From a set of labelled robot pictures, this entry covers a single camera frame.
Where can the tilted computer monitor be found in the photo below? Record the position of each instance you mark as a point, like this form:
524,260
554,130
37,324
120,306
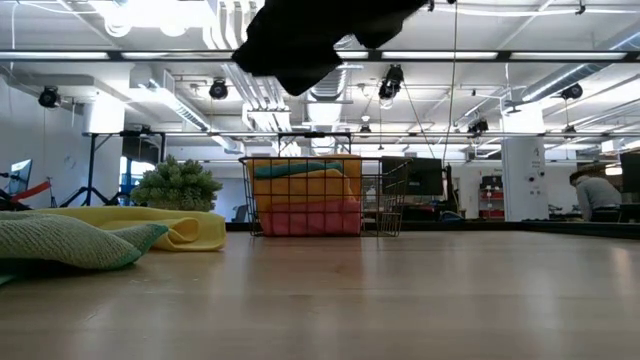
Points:
21,175

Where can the black ceiling spotlight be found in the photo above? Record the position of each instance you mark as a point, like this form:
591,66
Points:
49,96
218,89
391,80
478,126
572,91

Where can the orange microfiber towel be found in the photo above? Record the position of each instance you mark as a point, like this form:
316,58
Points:
300,192
353,175

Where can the black monitor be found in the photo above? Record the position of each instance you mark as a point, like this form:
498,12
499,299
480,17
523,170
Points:
425,180
631,172

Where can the black metal stand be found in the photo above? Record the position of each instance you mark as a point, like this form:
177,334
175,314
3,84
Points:
91,160

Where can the teal microfiber towel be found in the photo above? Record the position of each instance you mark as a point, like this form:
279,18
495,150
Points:
300,169

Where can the person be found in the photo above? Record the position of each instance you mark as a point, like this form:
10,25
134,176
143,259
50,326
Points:
595,195

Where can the green artificial plant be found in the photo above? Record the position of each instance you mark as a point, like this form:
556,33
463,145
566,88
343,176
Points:
175,185

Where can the yellow microfiber towel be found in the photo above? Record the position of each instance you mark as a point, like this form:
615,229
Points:
200,230

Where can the light green microfiber towel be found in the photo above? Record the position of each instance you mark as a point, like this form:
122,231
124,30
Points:
60,240

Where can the black aluminium table frame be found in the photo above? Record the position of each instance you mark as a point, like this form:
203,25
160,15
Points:
500,227

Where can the white square pillar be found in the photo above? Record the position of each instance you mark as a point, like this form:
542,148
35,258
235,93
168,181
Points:
525,175

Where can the red storage shelf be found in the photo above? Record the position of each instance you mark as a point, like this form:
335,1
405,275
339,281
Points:
491,195

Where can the pink microfiber towel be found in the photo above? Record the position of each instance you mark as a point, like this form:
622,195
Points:
310,220

